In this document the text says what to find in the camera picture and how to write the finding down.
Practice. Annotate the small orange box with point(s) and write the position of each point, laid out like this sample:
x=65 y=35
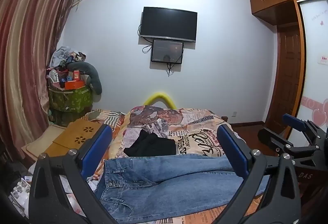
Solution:
x=76 y=75

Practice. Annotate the pile of clothes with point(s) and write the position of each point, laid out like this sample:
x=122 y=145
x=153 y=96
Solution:
x=64 y=56

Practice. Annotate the green storage box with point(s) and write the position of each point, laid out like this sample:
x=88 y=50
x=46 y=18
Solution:
x=74 y=99

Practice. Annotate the striped pink curtain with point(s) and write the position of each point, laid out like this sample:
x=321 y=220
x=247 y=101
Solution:
x=28 y=47

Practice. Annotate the brown wooden door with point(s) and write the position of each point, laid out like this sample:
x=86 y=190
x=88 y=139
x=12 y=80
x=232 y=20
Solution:
x=287 y=75

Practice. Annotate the flat orange box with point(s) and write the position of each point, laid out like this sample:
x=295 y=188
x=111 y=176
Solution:
x=74 y=84

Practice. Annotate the blue denim pants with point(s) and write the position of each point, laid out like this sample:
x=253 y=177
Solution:
x=166 y=183

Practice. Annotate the black garment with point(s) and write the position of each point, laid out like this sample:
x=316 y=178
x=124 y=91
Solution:
x=151 y=145

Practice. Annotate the wooden lap desk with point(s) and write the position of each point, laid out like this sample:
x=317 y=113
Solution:
x=79 y=134

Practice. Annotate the yellow foam tube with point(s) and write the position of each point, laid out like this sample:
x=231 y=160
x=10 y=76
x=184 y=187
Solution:
x=158 y=97

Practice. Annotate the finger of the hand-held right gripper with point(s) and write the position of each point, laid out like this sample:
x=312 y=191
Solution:
x=294 y=122
x=276 y=140

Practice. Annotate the scattered papers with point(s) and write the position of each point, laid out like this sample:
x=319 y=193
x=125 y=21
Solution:
x=21 y=193

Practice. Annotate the black wall television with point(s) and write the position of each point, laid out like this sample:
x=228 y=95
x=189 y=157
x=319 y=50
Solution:
x=169 y=24

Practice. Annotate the beige cushion mat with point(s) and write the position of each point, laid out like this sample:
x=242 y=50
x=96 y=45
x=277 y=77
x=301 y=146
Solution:
x=38 y=148

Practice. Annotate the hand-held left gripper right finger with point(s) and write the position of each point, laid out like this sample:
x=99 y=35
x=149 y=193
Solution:
x=232 y=152

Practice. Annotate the printed blanket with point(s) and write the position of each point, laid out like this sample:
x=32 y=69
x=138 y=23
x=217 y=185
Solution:
x=184 y=124

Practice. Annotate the small black wall monitor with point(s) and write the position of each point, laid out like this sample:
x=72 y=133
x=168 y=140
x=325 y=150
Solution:
x=166 y=51

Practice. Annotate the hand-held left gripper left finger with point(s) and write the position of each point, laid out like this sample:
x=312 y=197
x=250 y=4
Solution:
x=98 y=147

